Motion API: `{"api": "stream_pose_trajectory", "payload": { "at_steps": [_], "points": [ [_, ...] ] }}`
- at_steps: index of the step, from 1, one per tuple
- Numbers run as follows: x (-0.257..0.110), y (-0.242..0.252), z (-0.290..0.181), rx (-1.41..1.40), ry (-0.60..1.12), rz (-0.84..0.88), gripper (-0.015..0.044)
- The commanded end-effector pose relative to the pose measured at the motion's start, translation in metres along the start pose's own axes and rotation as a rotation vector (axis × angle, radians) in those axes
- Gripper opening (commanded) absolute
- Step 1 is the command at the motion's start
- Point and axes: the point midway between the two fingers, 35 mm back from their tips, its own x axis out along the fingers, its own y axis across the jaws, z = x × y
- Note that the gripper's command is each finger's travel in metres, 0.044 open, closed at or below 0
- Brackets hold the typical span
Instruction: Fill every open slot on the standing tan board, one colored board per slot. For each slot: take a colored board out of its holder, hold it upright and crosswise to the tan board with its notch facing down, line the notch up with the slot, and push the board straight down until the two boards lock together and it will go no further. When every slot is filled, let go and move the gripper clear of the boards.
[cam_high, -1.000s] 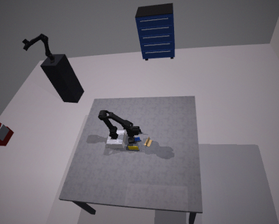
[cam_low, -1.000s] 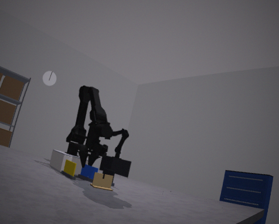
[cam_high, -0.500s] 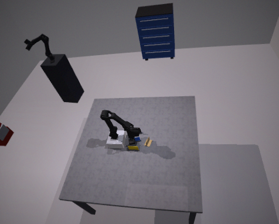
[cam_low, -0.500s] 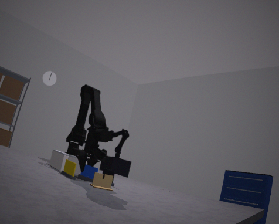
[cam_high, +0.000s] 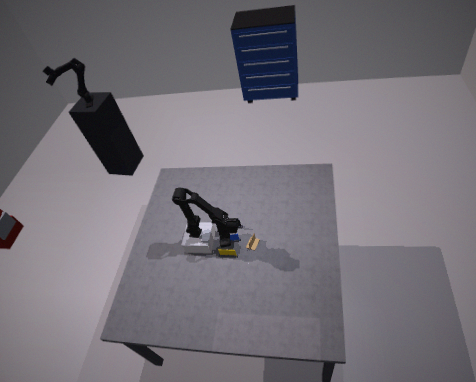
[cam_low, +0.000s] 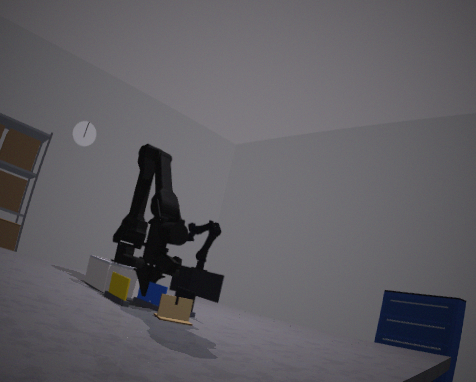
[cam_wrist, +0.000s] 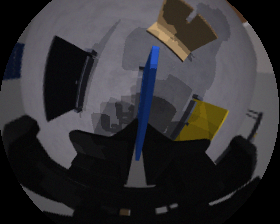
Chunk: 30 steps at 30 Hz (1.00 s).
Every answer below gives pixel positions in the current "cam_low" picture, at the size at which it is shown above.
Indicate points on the tan notched board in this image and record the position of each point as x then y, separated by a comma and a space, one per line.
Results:
168, 311

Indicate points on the blue board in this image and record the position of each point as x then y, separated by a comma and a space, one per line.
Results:
154, 293

